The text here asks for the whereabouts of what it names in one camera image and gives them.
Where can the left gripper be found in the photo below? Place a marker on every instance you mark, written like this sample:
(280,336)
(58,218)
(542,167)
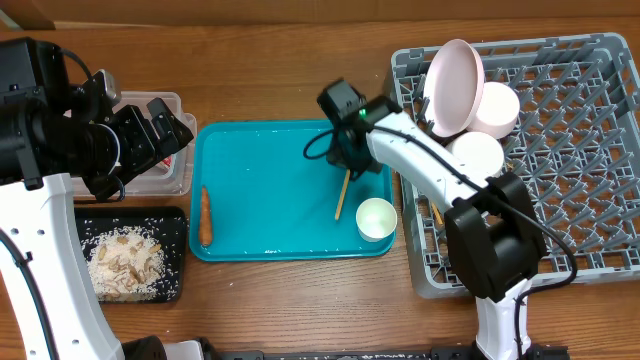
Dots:
(132,121)

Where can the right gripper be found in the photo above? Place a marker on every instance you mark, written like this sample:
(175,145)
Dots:
(336,158)

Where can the wooden chopstick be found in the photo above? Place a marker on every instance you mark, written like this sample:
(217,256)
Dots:
(436,214)
(342,195)

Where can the white plastic cup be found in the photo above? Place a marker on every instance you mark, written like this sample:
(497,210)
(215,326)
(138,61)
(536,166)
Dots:
(376,219)

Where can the large pink plate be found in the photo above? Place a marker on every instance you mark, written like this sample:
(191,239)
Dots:
(454,86)

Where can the white bowl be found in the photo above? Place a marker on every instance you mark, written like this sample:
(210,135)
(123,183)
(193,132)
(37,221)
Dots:
(480,151)

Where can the rice and food scraps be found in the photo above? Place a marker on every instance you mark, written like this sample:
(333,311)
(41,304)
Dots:
(125,262)

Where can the red snack wrapper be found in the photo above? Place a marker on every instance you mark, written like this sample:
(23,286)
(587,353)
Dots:
(166,163)

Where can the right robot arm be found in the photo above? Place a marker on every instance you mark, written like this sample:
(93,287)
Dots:
(494,239)

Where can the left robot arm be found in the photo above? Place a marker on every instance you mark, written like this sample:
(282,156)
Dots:
(53,131)

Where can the grey dishwasher rack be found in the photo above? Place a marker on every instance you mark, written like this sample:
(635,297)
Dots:
(575,145)

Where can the clear plastic bin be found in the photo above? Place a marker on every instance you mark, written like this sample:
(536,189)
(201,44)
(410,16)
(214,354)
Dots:
(162,180)

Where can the orange carrot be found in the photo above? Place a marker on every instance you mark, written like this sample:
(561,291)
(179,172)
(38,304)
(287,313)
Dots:
(205,230)

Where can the teal plastic serving tray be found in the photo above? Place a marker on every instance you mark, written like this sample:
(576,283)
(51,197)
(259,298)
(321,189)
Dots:
(269,203)

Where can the black plastic tray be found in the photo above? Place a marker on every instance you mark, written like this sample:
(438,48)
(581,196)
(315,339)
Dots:
(170,220)

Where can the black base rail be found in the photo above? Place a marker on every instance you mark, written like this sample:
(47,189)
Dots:
(325,356)

